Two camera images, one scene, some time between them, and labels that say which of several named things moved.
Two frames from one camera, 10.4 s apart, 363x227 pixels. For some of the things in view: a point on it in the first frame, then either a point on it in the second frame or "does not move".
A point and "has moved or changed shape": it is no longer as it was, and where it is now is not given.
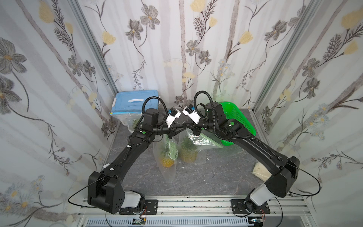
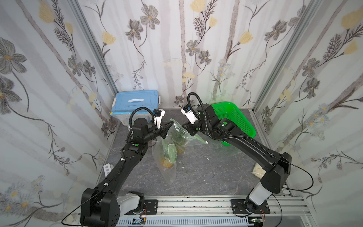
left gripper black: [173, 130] to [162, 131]
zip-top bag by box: [129, 118] does not move
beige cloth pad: [261, 171] does not move
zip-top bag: [191, 144] has moved or changed shape
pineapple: [189, 152] to [178, 141]
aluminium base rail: [212, 206] does not move
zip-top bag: [166, 151] does not move
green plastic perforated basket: [231, 111] does not move
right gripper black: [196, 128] does not move
